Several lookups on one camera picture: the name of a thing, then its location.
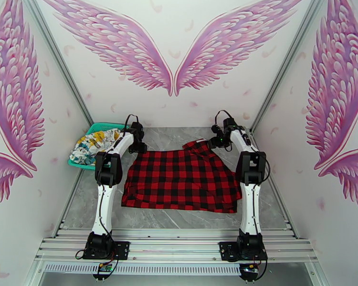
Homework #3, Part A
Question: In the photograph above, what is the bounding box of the white yellow teal printed shirt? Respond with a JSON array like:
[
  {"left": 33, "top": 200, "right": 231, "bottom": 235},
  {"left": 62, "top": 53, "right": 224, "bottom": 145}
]
[{"left": 70, "top": 128, "right": 123, "bottom": 167}]

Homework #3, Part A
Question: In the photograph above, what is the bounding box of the red black plaid shirt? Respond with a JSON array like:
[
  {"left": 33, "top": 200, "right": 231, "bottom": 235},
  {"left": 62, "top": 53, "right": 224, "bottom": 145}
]
[{"left": 120, "top": 139, "right": 243, "bottom": 215}]

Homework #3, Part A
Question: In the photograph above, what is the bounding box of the teal plastic mesh basket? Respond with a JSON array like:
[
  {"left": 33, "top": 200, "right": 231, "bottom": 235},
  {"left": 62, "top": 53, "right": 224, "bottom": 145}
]
[{"left": 68, "top": 123, "right": 130, "bottom": 171}]

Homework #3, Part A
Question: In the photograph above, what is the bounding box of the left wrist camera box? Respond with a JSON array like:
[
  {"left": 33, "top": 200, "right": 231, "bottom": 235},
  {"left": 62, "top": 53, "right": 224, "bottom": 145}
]
[{"left": 130, "top": 122, "right": 145, "bottom": 137}]

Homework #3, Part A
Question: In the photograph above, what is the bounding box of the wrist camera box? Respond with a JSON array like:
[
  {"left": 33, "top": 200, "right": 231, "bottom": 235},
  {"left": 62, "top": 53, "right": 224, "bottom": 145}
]
[
  {"left": 222, "top": 116, "right": 237, "bottom": 130},
  {"left": 130, "top": 122, "right": 145, "bottom": 137}
]

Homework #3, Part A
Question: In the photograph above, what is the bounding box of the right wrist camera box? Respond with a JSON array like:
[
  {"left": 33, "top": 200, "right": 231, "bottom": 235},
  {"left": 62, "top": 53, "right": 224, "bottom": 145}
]
[{"left": 222, "top": 116, "right": 237, "bottom": 130}]

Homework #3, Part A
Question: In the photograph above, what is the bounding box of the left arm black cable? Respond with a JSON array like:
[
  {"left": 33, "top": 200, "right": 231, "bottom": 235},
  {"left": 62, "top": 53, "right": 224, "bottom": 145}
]
[{"left": 122, "top": 113, "right": 139, "bottom": 137}]

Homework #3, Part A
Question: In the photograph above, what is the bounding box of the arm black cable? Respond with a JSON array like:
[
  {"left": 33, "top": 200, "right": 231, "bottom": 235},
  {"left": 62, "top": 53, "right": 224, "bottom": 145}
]
[
  {"left": 214, "top": 109, "right": 235, "bottom": 126},
  {"left": 122, "top": 113, "right": 139, "bottom": 137}
]

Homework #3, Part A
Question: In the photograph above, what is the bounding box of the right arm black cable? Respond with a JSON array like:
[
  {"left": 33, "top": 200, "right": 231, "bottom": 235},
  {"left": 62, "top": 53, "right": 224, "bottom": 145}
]
[{"left": 214, "top": 109, "right": 235, "bottom": 126}]

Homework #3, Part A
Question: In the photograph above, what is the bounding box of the aluminium table side rail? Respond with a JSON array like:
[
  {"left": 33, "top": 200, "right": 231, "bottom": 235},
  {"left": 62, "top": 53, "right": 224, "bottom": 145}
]
[
  {"left": 250, "top": 132, "right": 299, "bottom": 238},
  {"left": 52, "top": 170, "right": 90, "bottom": 238}
]

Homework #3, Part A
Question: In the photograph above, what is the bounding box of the aluminium mounting rail frame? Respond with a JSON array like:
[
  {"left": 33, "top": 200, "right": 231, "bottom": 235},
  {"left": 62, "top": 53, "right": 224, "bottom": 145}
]
[{"left": 34, "top": 228, "right": 320, "bottom": 264}]

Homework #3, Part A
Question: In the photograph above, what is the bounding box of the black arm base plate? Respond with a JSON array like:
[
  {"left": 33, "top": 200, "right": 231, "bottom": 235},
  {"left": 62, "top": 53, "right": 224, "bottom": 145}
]
[
  {"left": 83, "top": 241, "right": 130, "bottom": 261},
  {"left": 219, "top": 241, "right": 269, "bottom": 263}
]

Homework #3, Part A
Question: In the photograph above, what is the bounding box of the aluminium corner post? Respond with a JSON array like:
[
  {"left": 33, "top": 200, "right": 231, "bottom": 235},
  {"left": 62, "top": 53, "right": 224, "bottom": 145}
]
[
  {"left": 20, "top": 0, "right": 94, "bottom": 125},
  {"left": 250, "top": 0, "right": 327, "bottom": 134}
]

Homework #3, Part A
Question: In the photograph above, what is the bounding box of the white perforated cable tray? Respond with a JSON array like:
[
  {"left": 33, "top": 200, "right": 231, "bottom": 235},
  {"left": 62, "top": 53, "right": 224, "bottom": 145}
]
[{"left": 43, "top": 263, "right": 242, "bottom": 276}]

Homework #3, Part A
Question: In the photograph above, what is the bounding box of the black board mounting bracket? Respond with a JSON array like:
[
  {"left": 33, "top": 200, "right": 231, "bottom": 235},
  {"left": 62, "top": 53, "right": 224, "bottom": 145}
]
[
  {"left": 92, "top": 271, "right": 112, "bottom": 282},
  {"left": 239, "top": 271, "right": 259, "bottom": 282}
]

